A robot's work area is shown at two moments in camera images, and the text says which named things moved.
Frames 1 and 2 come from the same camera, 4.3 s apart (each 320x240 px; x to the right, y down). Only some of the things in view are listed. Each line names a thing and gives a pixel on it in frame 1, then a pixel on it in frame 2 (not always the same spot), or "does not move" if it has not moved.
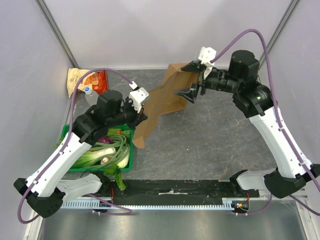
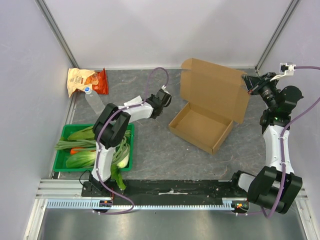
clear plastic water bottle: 91,96 does not move
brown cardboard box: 163,100 → 216,96
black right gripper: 199,81 → 256,85
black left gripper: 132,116 → 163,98
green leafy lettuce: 113,170 does not move
